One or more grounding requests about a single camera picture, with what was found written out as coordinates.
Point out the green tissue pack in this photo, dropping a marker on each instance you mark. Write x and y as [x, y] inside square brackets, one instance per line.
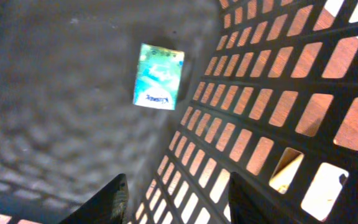
[158, 77]

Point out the yellow snack bag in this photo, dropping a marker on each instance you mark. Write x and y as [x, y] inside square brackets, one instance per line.
[286, 170]

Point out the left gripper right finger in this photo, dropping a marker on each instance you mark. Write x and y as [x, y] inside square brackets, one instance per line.
[244, 208]

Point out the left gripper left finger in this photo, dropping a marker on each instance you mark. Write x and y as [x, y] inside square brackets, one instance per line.
[107, 206]

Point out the dark grey plastic basket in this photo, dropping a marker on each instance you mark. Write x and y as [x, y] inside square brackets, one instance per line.
[258, 77]

